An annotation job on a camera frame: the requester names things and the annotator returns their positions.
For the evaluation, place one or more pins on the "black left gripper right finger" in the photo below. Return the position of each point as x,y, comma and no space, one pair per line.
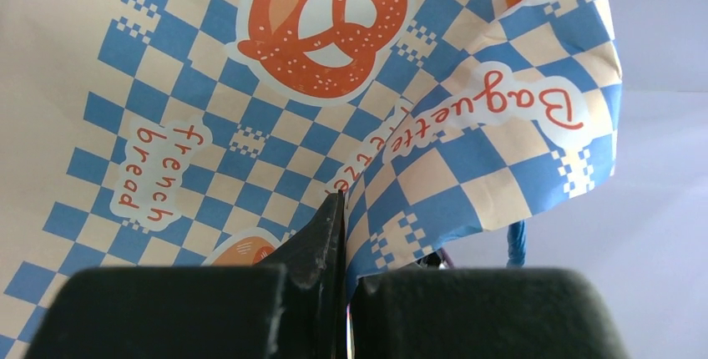
482,313

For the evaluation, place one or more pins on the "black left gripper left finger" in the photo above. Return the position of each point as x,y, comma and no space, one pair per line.
292,304

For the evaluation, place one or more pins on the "blue checkered paper bag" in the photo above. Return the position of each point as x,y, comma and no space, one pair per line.
188,132

